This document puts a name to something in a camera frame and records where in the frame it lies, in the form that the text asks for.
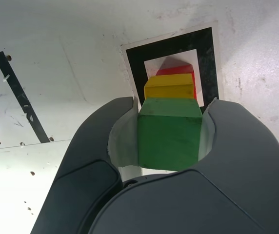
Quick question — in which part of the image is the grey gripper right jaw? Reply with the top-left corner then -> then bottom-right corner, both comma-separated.
78,97 -> 279,234

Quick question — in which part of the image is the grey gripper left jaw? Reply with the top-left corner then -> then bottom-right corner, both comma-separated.
31,96 -> 140,234

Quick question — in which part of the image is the green cube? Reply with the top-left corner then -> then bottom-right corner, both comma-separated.
137,97 -> 203,171

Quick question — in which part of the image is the yellow cube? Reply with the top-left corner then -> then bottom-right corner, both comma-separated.
143,74 -> 196,100

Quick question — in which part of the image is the red cube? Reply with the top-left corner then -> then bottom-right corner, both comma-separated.
156,63 -> 197,98

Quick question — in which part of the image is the black tape square outline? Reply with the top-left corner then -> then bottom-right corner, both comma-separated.
125,26 -> 219,114

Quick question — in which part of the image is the black tape strip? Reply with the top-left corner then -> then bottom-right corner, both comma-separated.
0,51 -> 50,143

